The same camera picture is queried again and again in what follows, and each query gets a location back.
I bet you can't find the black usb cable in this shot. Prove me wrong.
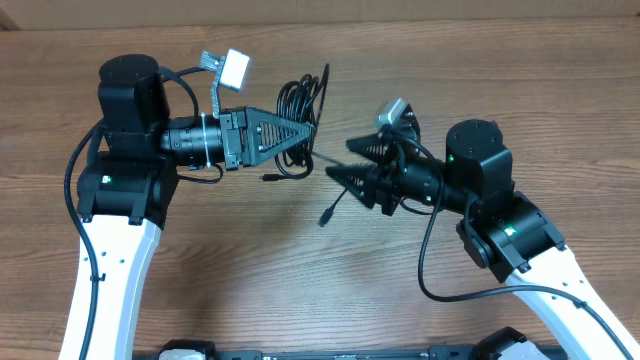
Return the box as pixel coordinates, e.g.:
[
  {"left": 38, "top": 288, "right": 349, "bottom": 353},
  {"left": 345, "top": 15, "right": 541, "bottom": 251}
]
[{"left": 261, "top": 62, "right": 331, "bottom": 182}]

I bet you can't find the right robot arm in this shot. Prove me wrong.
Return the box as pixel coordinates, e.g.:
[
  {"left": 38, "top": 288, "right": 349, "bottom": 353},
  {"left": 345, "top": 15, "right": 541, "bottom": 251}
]
[{"left": 326, "top": 119, "right": 639, "bottom": 359}]

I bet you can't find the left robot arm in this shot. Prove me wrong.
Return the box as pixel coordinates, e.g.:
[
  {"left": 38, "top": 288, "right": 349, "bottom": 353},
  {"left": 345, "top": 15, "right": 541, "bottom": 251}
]
[{"left": 60, "top": 54, "right": 327, "bottom": 359}]

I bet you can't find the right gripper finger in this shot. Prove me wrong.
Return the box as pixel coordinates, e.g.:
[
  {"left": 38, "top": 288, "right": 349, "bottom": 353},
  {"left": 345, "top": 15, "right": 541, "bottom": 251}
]
[
  {"left": 346, "top": 133, "right": 395, "bottom": 164},
  {"left": 325, "top": 164, "right": 388, "bottom": 209}
]

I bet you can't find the cardboard back panel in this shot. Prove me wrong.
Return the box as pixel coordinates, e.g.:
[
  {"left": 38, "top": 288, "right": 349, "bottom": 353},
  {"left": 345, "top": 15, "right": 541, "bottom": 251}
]
[{"left": 1, "top": 0, "right": 639, "bottom": 30}]

